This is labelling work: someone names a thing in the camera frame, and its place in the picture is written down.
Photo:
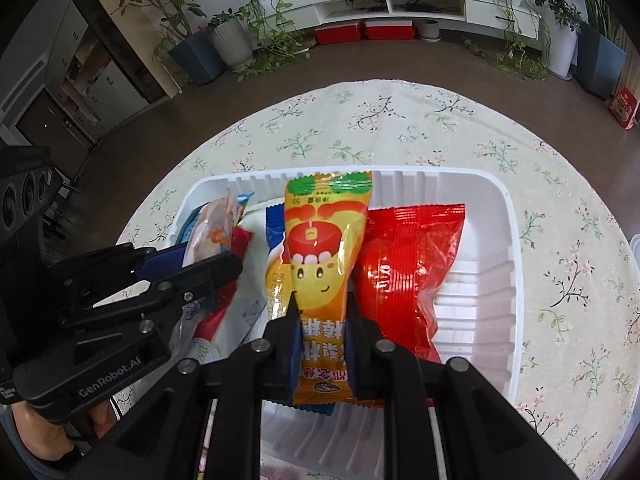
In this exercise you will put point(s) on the white wall cabinet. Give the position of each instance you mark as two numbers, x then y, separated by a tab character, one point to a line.
95	85

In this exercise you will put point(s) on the light blue packet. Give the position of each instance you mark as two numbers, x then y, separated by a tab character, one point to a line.
189	225

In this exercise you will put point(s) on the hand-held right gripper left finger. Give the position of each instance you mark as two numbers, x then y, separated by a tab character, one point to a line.
296	350

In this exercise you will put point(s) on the tree plant blue pot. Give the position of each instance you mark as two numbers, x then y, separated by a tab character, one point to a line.
197	57

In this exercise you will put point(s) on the person's left hand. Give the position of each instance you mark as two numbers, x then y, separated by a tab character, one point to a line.
35	430

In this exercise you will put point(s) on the white dining chair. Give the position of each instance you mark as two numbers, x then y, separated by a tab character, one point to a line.
635	246

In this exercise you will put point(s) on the white television console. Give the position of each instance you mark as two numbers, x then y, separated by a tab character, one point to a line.
490	15

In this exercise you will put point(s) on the floral tablecloth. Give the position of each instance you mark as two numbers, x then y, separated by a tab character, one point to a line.
400	125

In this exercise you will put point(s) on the broad leaf plant blue pot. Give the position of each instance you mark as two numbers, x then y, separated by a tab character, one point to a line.
597	60

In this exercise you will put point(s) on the hanging vine plant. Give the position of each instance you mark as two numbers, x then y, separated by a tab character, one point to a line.
507	20

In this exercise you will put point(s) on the orange cartoon packet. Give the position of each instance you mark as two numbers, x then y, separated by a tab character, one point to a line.
322	240

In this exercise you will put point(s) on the trailing pothos plant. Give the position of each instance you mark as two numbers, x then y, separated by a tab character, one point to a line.
272	40

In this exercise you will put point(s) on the white green red packet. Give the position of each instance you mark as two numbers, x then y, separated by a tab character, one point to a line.
245	305

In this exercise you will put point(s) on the plant white ribbed pot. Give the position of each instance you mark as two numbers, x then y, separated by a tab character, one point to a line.
232	45

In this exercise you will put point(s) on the red paper bag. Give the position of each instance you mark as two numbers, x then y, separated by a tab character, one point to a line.
625	107

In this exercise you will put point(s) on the red storage box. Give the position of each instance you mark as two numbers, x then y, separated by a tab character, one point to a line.
337	33
390	30

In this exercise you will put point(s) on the pale pink packet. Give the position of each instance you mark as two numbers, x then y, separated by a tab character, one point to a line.
212	230

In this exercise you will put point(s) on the small grey flowerpot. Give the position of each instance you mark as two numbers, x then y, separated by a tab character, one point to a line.
428	30

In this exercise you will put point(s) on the bushy plant tall white pot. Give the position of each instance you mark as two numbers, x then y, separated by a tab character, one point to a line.
560	45

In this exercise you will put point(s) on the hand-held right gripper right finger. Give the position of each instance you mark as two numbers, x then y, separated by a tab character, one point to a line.
351	360

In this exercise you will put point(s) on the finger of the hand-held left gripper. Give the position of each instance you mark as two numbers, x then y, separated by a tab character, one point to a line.
215	270
165	260

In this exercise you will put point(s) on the white plastic tray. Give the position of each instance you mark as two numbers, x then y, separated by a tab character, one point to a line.
475	285

